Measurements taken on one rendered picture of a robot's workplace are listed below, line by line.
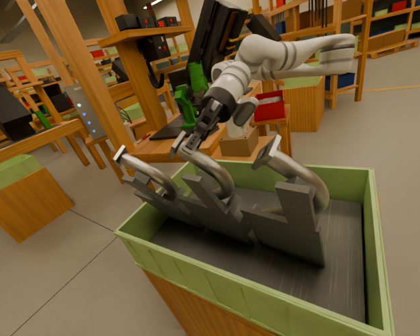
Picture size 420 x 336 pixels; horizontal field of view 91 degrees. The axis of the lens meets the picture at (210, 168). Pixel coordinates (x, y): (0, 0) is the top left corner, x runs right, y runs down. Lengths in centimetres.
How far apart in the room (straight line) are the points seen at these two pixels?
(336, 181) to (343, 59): 36
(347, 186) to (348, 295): 30
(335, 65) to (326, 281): 59
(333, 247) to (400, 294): 102
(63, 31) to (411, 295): 221
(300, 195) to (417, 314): 133
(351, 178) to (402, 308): 99
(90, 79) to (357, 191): 133
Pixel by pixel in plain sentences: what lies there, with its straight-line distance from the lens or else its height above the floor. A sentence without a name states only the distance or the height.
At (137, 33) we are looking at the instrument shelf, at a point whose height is 151.
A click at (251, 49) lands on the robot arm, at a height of 131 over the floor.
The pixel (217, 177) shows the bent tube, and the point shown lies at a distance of 40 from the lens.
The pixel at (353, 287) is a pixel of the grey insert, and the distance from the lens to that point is 58.
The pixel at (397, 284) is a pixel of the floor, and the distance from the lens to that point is 165.
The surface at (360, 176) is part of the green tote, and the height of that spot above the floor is 94.
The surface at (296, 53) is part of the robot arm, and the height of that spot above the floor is 127.
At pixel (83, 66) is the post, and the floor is 141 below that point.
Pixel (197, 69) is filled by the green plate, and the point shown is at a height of 122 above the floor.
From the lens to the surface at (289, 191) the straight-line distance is 30.
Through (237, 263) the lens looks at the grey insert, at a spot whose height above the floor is 85.
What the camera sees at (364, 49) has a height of 77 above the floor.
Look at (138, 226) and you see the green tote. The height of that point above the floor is 92.
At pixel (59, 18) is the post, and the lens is 142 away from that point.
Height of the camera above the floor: 134
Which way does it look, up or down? 30 degrees down
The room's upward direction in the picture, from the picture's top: 16 degrees counter-clockwise
